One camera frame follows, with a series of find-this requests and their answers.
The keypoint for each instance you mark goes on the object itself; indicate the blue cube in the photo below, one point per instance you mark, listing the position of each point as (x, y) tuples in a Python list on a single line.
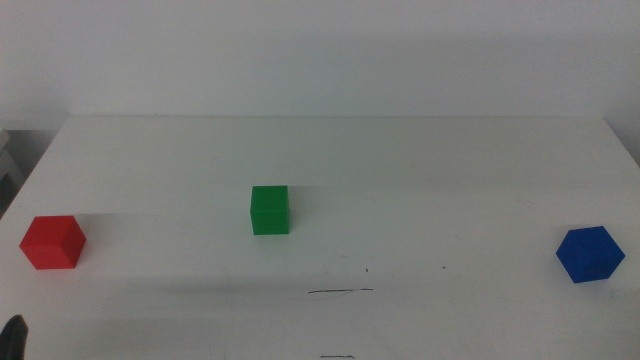
[(590, 255)]

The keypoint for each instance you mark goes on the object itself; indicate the green cube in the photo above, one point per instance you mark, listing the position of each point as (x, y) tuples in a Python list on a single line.
[(270, 212)]

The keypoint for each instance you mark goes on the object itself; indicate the red cube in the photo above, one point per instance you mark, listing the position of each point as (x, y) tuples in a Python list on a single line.
[(50, 245)]

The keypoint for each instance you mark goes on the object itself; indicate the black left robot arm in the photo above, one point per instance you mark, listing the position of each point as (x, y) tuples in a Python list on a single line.
[(12, 340)]

